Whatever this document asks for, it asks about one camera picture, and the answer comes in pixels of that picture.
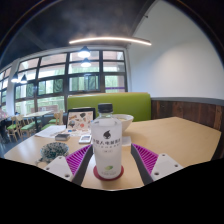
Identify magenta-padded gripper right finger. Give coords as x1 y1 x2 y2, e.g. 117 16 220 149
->
130 143 184 186

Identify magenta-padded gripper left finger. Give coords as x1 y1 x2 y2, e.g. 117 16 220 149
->
43 144 94 187

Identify clear black-capped drink bottle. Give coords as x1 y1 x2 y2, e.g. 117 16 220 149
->
90 102 123 179

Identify green speckled white mug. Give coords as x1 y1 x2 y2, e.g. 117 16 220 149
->
35 141 70 166

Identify flat round red coaster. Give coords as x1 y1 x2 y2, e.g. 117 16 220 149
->
92 164 125 182

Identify white phone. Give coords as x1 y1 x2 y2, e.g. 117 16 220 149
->
78 133 93 145

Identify small white paper napkin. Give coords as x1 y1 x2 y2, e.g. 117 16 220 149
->
121 135 133 147

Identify white paper sheets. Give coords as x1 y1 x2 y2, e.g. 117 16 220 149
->
34 124 68 139

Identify black tablet with stickers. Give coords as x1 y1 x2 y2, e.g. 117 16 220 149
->
66 106 97 132

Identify white ceramic bowl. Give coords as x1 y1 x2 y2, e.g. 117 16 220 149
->
113 113 135 133

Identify light wooden dining table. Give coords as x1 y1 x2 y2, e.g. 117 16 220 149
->
23 110 54 133

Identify green upholstered bench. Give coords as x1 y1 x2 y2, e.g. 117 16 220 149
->
66 92 152 123

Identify wooden chairs with green seats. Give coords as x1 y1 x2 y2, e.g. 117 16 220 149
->
6 111 64 143

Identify person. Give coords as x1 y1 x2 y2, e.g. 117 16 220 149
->
0 106 11 144

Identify long curved linear light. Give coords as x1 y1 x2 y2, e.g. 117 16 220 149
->
68 36 153 47

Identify black-framed window wall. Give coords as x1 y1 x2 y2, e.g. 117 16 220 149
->
0 49 129 114

